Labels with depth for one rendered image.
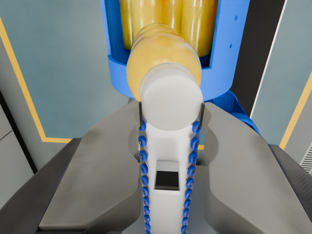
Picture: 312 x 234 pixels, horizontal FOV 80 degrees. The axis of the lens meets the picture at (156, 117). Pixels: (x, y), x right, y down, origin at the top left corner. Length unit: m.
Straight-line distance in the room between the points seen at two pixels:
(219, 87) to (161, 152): 0.51
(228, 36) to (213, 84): 0.08
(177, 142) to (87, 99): 1.25
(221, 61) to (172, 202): 0.85
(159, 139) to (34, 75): 1.50
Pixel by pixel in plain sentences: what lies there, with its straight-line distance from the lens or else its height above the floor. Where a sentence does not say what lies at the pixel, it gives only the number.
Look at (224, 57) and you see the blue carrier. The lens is 0.36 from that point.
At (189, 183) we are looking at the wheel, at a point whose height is 0.98.
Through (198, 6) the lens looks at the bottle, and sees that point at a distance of 0.41.
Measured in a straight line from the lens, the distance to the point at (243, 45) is 1.49.
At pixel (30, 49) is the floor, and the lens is 1.95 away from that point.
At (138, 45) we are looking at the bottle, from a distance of 0.16.
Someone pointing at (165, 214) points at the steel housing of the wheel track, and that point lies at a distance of 1.17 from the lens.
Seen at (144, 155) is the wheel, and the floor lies 0.98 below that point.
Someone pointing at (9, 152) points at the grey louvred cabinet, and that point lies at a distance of 2.39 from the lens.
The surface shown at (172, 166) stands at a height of 0.96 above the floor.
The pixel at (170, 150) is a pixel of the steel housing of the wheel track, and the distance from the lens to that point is 0.81.
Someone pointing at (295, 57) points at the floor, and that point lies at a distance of 1.84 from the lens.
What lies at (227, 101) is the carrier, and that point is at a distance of 1.60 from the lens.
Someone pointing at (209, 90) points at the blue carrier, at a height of 1.22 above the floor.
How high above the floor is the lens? 1.54
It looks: 59 degrees down
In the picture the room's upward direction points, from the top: 172 degrees counter-clockwise
